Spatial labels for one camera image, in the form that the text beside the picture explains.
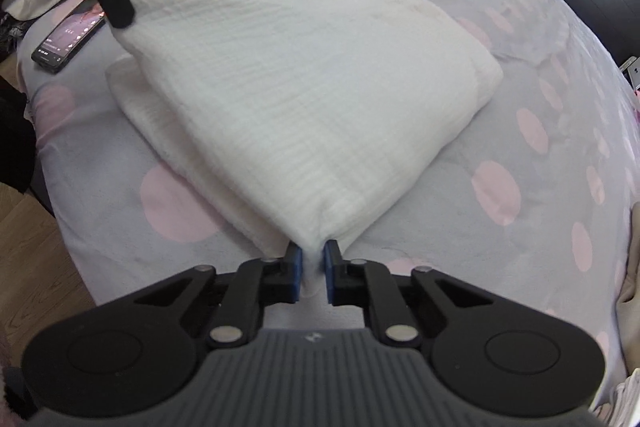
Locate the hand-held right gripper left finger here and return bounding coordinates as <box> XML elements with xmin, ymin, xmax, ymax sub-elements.
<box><xmin>97</xmin><ymin>244</ymin><xmax>305</xmax><ymax>350</ymax></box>

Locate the grey pink-dotted bed cover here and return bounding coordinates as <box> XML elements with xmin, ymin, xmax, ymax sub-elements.
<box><xmin>15</xmin><ymin>0</ymin><xmax>640</xmax><ymax>408</ymax></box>

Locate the beige folded cloth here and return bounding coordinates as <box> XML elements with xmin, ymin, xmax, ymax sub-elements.
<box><xmin>614</xmin><ymin>201</ymin><xmax>640</xmax><ymax>339</ymax></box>

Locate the white nightstand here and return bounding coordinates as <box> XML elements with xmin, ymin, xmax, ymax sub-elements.
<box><xmin>619</xmin><ymin>56</ymin><xmax>640</xmax><ymax>90</ymax></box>

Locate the white ribbed cloth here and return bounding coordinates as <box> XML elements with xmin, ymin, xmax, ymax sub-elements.
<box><xmin>594</xmin><ymin>367</ymin><xmax>640</xmax><ymax>427</ymax></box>

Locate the white textured garment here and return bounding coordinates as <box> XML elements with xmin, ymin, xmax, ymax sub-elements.
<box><xmin>105</xmin><ymin>0</ymin><xmax>504</xmax><ymax>299</ymax></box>

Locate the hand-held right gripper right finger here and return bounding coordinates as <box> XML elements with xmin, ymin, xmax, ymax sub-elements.
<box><xmin>322</xmin><ymin>239</ymin><xmax>507</xmax><ymax>348</ymax></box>

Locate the black smartphone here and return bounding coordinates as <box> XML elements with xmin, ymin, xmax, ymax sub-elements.
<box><xmin>31</xmin><ymin>3</ymin><xmax>109</xmax><ymax>74</ymax></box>

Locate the dark cloth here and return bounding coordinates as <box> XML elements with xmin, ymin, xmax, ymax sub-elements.
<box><xmin>0</xmin><ymin>76</ymin><xmax>53</xmax><ymax>215</ymax></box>

